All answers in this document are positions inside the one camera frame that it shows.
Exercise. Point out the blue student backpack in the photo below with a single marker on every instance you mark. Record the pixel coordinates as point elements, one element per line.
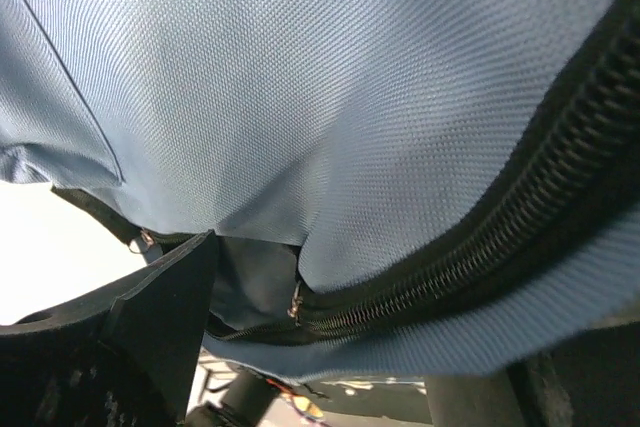
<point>326,139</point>

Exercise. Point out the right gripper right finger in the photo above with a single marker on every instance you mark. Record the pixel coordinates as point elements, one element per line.
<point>589,380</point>

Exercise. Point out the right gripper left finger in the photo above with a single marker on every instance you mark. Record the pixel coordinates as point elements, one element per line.
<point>122,355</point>

